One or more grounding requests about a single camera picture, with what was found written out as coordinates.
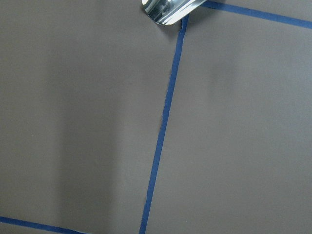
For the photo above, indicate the steel ice scoop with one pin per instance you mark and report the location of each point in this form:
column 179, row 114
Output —
column 168, row 12

